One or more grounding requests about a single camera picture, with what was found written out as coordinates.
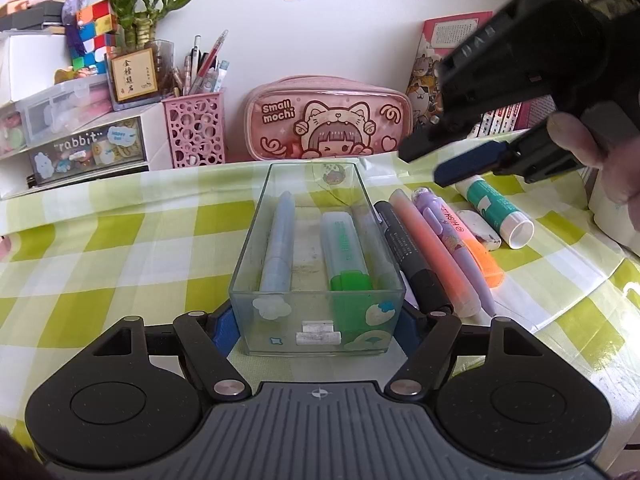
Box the blue-grey highlighter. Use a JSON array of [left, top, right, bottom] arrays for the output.
[[258, 190, 296, 294]]

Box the clear plastic box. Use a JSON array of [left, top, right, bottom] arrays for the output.
[[228, 157, 407, 359]]

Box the bunch of pens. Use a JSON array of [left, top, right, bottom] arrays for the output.
[[170, 29, 231, 99]]

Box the green highlighter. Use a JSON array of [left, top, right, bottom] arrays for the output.
[[319, 211, 374, 292]]

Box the pink highlighter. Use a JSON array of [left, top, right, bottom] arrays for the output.
[[388, 188, 482, 319]]

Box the cartoon cat cover book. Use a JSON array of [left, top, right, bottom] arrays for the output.
[[404, 11, 494, 140]]

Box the orange highlighter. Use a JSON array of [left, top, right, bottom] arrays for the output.
[[440, 200, 505, 289]]

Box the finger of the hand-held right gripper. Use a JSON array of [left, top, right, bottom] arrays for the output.
[[433, 126, 587, 187], [398, 109, 501, 164]]

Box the framed calligraphy plaque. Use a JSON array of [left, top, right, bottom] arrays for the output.
[[108, 45, 161, 106]]

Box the pink perforated pen holder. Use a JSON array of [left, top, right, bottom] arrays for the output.
[[162, 90, 227, 170]]

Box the small yellow toy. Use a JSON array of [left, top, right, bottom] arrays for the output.
[[54, 66, 102, 84]]

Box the white eraser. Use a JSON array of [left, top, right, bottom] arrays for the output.
[[457, 209, 502, 252]]

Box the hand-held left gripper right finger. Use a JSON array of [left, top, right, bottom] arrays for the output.
[[384, 305, 532, 399]]

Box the black marker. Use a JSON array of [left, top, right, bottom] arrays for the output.
[[373, 200, 454, 317]]

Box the green checked tablecloth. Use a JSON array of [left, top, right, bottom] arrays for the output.
[[0, 154, 640, 480]]

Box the person's left forearm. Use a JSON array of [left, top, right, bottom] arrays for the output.
[[0, 425, 47, 480]]

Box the black flat box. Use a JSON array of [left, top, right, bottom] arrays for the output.
[[0, 2, 67, 32]]

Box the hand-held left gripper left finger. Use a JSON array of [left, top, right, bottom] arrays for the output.
[[107, 305, 253, 399]]

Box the white desktop drawer organizer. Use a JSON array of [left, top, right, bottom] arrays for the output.
[[0, 27, 174, 202]]

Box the teal and white glue stick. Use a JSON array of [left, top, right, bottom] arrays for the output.
[[453, 177, 535, 250]]

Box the purple pen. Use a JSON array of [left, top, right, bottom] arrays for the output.
[[411, 185, 497, 317]]

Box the purple hanging charm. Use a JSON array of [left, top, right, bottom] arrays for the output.
[[61, 0, 95, 57]]

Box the colourful puzzle cube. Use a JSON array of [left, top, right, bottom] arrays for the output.
[[67, 0, 119, 76]]

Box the lucky bamboo plant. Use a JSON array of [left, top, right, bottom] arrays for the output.
[[97, 0, 176, 52]]

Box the glass vase with pebbles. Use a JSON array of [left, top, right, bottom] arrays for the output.
[[107, 39, 176, 112]]

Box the person's right hand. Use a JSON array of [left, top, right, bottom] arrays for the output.
[[546, 111, 640, 211]]

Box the pink cartoon pencil case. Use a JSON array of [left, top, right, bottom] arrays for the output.
[[243, 74, 415, 162]]

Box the pink book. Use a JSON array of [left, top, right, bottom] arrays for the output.
[[520, 93, 564, 132]]

